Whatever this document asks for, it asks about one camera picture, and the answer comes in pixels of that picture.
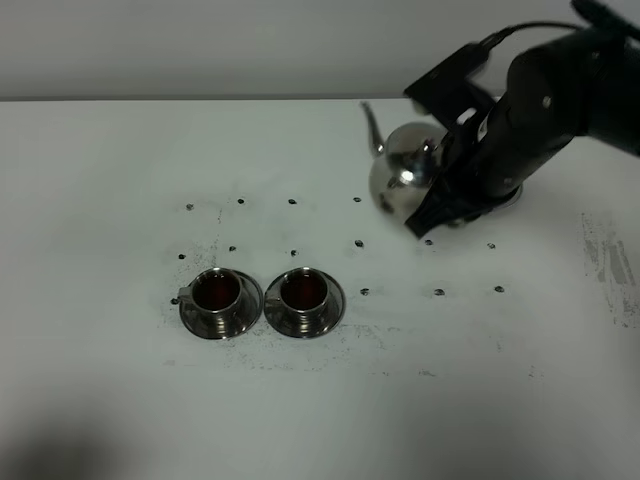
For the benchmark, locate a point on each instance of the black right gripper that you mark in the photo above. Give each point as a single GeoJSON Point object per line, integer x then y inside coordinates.
{"type": "Point", "coordinates": [541, 111]}

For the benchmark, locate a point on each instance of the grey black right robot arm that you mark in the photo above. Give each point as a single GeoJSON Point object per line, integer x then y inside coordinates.
{"type": "Point", "coordinates": [611, 104]}

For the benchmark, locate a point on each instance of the stainless steel teapot coaster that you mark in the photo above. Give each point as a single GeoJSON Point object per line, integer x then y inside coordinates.
{"type": "Point", "coordinates": [508, 200]}

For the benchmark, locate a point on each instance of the right stainless steel saucer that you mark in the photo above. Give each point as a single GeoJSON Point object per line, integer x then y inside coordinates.
{"type": "Point", "coordinates": [313, 325]}

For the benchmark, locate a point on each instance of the stainless steel saucer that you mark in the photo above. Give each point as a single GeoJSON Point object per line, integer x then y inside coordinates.
{"type": "Point", "coordinates": [233, 322]}
{"type": "Point", "coordinates": [313, 325]}

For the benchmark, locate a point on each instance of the right stainless steel teacup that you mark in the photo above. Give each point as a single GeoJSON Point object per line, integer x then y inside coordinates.
{"type": "Point", "coordinates": [302, 290]}

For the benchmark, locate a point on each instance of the stainless steel teacup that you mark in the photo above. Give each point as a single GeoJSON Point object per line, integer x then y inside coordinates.
{"type": "Point", "coordinates": [302, 290]}
{"type": "Point", "coordinates": [212, 291]}

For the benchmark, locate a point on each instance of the left stainless steel teacup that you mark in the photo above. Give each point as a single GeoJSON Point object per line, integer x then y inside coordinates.
{"type": "Point", "coordinates": [212, 291]}

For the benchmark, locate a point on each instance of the left stainless steel saucer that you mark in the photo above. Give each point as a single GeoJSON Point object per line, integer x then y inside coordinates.
{"type": "Point", "coordinates": [233, 322]}

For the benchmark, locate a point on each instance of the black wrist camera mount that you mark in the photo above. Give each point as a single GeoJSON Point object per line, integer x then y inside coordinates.
{"type": "Point", "coordinates": [446, 91]}

